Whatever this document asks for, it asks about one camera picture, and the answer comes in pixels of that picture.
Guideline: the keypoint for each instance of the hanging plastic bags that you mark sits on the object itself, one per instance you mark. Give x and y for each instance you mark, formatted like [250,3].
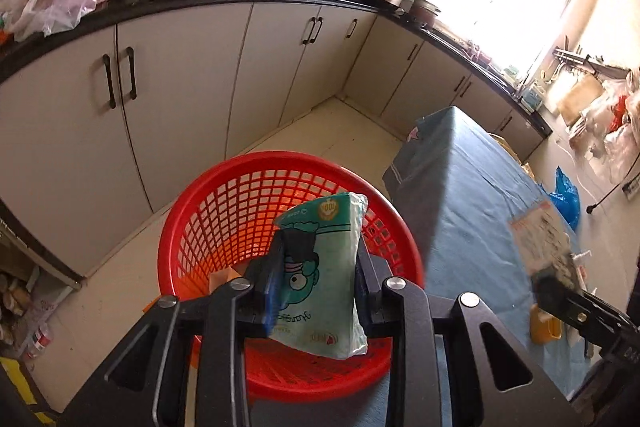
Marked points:
[615,132]

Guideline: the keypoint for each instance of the dark cooking pot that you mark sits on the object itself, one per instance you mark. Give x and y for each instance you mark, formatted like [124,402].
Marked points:
[425,13]

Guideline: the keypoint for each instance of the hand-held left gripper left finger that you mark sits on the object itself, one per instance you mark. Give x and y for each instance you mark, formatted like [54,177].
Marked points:
[274,302]

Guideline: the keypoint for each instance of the yellow cup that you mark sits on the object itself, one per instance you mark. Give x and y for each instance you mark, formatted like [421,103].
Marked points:
[545,327]

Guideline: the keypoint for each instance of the wooden cutting board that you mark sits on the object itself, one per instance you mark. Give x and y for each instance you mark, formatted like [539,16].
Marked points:
[580,99]

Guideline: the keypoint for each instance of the white kitchen base cabinets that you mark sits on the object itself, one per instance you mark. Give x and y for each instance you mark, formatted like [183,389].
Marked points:
[175,107]

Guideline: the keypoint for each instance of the metal wall rack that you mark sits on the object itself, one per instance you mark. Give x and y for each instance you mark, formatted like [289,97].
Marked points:
[595,64]

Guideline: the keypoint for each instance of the teal container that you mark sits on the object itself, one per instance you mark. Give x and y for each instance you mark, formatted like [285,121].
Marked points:
[532,99]

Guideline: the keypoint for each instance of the green tissue packet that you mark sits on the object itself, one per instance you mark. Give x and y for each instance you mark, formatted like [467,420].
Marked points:
[325,267]

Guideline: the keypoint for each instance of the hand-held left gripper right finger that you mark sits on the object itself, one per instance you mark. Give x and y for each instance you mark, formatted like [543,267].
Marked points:
[370,297]

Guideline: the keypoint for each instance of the blue plastic bag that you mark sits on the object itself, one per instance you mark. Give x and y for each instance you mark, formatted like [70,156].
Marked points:
[567,202]

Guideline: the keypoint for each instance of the red plastic basket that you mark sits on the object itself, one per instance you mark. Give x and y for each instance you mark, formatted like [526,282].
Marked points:
[225,207]

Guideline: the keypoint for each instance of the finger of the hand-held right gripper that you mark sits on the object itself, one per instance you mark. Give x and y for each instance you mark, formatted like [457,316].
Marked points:
[575,307]

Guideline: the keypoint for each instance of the blue tablecloth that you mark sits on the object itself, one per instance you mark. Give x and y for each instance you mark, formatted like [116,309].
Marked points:
[475,207]

